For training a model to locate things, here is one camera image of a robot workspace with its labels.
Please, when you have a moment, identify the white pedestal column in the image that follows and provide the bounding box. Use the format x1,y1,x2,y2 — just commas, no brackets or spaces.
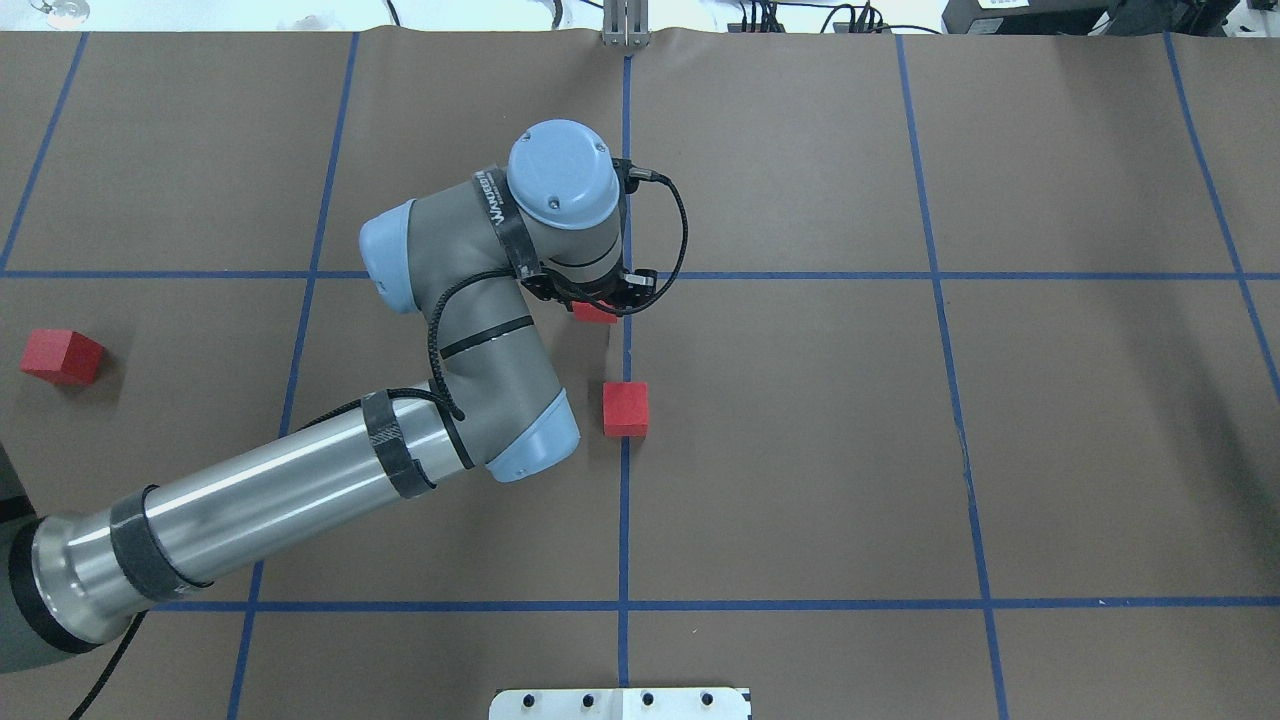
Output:
488,685,753,719

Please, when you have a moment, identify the red block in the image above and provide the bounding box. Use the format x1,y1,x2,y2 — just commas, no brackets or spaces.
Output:
602,380,650,438
570,301,620,325
19,328,106,387

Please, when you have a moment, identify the brown paper mat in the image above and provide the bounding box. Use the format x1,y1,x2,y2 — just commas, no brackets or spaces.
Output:
3,27,1277,719

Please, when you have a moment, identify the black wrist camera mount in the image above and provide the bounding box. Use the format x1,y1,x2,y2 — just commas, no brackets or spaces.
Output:
520,266,669,318

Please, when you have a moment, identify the black box with label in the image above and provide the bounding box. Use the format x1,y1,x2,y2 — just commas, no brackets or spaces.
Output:
942,1,1110,36

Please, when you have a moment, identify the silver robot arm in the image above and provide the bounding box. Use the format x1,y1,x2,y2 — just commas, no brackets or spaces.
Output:
1,119,625,673

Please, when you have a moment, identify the aluminium frame post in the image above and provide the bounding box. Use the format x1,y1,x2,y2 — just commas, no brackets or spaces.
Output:
599,0,652,50

